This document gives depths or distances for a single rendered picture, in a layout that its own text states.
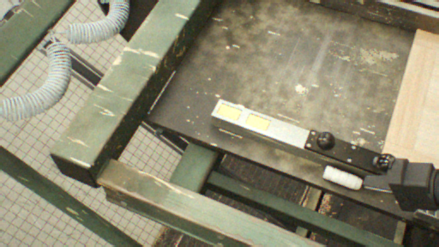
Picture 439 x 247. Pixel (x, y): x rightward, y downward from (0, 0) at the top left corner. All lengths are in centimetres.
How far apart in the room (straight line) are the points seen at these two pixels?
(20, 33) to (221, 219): 85
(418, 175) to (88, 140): 63
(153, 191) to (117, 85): 26
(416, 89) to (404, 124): 11
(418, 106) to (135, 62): 67
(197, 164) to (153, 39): 32
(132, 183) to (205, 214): 17
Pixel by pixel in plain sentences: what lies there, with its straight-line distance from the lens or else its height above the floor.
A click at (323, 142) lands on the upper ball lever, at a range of 91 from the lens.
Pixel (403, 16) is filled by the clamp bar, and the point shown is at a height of 140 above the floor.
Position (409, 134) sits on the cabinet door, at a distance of 114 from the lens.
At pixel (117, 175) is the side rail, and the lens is 99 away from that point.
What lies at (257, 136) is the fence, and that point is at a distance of 105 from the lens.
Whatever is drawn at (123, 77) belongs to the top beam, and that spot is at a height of 188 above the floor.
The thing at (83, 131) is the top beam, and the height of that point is 188.
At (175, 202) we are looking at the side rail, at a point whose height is 166.
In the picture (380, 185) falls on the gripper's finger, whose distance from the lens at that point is 90.
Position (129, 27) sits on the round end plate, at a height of 191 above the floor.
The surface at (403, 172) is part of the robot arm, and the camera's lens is 85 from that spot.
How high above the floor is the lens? 198
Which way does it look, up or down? 18 degrees down
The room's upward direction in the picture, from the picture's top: 52 degrees counter-clockwise
